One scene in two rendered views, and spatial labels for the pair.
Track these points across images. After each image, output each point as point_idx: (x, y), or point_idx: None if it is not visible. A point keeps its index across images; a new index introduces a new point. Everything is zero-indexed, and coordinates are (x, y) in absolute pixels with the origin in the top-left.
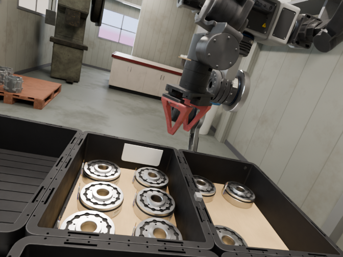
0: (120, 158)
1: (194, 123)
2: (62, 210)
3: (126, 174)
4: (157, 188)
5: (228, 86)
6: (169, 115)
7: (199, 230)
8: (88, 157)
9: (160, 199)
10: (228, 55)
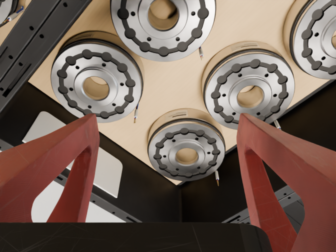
0: (123, 166)
1: (76, 131)
2: (297, 103)
3: (128, 126)
4: (115, 45)
5: None
6: (279, 215)
7: None
8: (174, 193)
9: (148, 10)
10: None
